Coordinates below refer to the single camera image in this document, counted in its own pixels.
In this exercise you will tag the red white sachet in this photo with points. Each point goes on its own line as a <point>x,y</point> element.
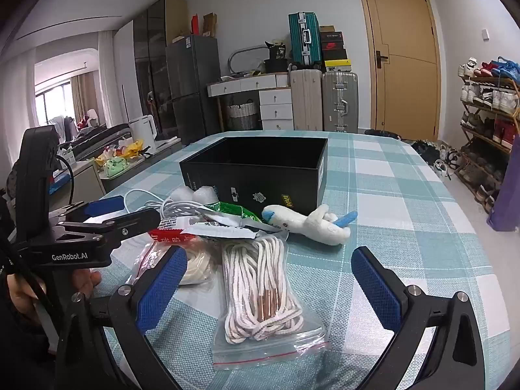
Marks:
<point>170,227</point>

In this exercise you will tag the black bag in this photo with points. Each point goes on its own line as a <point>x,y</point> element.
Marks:
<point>277,65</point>

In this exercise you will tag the hanging clothes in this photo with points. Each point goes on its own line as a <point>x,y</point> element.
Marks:
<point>61,126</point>

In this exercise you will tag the teal suitcase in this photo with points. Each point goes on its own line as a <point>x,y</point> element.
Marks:
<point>304,40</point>

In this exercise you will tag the white electric kettle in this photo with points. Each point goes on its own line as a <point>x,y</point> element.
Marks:
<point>142,132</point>

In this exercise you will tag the bag of white cotton balls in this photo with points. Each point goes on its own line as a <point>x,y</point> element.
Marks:
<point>195,193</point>

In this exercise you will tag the white blue plush toy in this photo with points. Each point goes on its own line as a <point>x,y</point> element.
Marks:
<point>300,223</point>

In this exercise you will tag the woven laundry basket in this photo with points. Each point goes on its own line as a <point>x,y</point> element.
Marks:
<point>242,115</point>

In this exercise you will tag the bag of white shoelaces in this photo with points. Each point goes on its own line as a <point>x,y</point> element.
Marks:
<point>260,292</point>

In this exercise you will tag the black trash basket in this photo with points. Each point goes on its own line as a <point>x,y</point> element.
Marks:
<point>382,133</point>

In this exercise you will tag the wooden door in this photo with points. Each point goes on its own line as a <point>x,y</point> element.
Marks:
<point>406,77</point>

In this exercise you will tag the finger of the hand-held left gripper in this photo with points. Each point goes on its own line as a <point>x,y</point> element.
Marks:
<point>134,220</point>
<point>103,207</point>

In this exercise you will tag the teal checkered tablecloth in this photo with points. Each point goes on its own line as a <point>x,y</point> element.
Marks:
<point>386,195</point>

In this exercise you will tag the dark shoe box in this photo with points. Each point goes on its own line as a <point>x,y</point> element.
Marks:
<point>331,29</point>

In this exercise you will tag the brown curtain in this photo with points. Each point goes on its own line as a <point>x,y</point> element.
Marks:
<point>84,101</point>

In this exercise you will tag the yellow snack bag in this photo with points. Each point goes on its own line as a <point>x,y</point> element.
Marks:
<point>134,149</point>

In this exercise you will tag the silver suitcase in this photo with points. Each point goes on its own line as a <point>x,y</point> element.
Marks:
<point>339,101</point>

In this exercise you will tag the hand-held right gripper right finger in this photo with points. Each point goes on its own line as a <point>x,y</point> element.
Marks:
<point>375,288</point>

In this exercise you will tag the wooden shoe rack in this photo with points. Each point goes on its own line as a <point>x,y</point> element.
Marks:
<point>471,140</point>

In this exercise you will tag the beige suitcase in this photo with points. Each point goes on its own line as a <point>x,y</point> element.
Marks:
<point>306,99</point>

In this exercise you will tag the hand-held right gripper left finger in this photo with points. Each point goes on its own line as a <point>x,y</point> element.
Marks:
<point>162,284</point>

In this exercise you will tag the white curtain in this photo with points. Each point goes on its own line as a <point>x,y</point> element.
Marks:
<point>106,77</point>

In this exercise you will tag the white desk with drawers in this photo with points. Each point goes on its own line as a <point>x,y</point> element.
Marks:
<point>276,105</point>

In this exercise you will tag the person's left hand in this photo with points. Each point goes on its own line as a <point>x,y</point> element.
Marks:
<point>26,290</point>

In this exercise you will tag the grey side cabinet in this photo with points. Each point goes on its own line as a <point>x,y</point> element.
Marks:
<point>87,183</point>

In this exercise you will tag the black cardboard box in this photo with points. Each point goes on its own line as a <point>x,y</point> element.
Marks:
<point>252,187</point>

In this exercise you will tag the green white medicine sachet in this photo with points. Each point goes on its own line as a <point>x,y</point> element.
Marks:
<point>237,212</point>
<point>227,231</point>

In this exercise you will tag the group of shoes on floor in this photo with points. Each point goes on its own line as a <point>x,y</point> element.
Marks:
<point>430,152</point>

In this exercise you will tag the yellow black shoe box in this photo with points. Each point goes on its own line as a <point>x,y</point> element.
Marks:
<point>336,66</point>

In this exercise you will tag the brown cardboard box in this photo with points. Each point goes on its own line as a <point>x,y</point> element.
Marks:
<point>209,24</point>

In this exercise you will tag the dark glass wardrobe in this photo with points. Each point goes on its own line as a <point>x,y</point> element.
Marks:
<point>150,48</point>

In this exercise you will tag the black red shoe box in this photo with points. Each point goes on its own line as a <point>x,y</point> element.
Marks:
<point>332,42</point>

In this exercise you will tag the plain black shoe box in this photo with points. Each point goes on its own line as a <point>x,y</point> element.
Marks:
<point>335,55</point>

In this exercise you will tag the curved metal frame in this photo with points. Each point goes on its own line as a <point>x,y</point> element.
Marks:
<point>243,50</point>

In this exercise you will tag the grey refrigerator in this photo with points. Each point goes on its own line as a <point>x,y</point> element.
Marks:
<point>191,81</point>

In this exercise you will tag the purple bag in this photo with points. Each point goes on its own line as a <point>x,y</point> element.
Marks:
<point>508,195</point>

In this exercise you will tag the black keyboard piano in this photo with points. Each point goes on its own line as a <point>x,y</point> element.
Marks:
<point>101,136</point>

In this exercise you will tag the green snack pack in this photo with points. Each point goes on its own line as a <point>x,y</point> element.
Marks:
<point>115,167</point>

